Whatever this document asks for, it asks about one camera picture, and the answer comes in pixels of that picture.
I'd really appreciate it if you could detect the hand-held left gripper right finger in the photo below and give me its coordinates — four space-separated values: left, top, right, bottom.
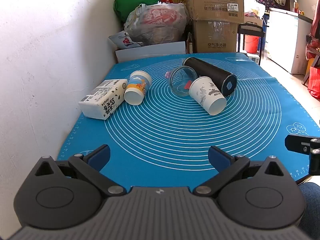
192 145 294 197

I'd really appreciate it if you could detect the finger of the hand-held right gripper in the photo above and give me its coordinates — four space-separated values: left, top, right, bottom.
285 134 320 177

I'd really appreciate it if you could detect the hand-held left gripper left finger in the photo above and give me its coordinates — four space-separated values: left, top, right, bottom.
25 144 128 197

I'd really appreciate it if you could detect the white ink-print paper cup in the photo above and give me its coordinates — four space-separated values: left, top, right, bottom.
189 76 227 116

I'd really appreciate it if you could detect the colourful cartoon paper cup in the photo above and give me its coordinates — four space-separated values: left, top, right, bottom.
124 71 152 105

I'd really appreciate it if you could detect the blue silicone baking mat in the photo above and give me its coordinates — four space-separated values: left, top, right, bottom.
57 53 320 188

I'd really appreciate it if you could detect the white milk carton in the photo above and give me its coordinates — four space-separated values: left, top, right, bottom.
78 79 128 120

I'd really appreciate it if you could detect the person's jeans leg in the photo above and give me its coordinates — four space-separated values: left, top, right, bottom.
297 182 320 238

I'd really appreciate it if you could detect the red shopping bag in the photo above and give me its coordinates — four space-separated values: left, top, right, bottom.
307 66 320 99

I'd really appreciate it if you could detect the clear glass jar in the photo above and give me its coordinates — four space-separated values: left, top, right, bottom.
169 65 200 97

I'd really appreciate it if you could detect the black cylindrical tumbler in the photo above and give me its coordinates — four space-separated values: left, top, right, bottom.
182 57 237 98

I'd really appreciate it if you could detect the red bucket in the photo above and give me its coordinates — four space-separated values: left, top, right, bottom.
244 35 260 54

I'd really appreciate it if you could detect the white chest freezer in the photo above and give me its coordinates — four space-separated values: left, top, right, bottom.
264 7 313 75

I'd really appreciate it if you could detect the white flat box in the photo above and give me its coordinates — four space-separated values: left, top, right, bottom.
115 41 187 63

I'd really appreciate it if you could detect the white printed packet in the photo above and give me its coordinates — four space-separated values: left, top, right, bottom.
108 31 143 50

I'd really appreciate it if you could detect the brown cardboard box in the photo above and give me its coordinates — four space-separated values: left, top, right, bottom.
191 20 238 54

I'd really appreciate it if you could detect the red-print plastic bag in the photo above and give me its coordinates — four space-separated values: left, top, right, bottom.
124 2 189 46

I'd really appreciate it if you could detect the large taped cardboard box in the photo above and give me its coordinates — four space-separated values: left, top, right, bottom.
184 0 245 24

